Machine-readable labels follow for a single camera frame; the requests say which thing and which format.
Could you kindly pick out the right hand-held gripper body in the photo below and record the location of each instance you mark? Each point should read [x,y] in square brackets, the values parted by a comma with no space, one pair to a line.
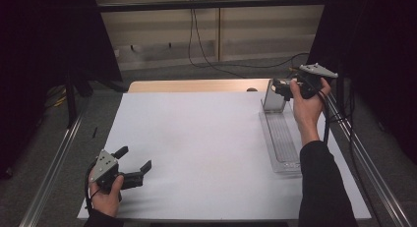
[311,84]

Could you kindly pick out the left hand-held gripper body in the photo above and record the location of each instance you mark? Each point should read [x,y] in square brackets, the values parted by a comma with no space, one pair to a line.
[103,166]

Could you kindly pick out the clear plastic packaging box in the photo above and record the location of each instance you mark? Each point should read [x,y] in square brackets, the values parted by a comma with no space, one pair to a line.
[282,138]

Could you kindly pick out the person's right hand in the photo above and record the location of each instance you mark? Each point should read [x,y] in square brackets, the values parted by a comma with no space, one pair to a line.
[308,115]

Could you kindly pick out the person's left hand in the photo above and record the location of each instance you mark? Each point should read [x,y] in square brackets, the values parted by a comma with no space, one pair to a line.
[106,202]

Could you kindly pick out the small black floor object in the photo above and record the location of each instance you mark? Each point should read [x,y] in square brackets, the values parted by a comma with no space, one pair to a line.
[94,132]

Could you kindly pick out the black metal stand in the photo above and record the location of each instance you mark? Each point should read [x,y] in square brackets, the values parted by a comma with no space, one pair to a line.
[70,102]

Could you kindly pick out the black curtain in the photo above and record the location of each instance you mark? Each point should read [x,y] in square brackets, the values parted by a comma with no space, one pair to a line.
[377,40]
[39,40]

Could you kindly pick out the black horizontal bar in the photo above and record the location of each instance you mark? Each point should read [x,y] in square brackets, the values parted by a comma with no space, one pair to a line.
[196,5]

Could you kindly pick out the aluminium rail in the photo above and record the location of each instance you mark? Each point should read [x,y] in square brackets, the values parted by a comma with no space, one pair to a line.
[370,168]
[49,174]

